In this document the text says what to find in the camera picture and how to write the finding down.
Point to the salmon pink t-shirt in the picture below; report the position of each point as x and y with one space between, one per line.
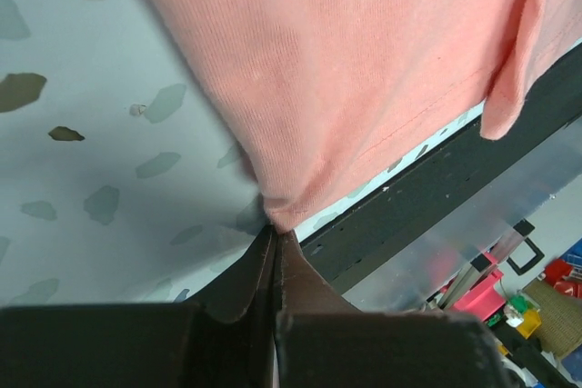
323 95

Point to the yellow storage box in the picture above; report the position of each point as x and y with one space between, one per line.
523 315

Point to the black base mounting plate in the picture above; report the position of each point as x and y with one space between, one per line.
389 219

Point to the pink plastic crate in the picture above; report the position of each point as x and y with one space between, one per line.
482 300

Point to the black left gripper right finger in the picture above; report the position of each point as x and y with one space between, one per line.
312 321

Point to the red storage bin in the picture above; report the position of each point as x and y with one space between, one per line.
563 278

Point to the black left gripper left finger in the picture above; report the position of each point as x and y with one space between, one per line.
230 341

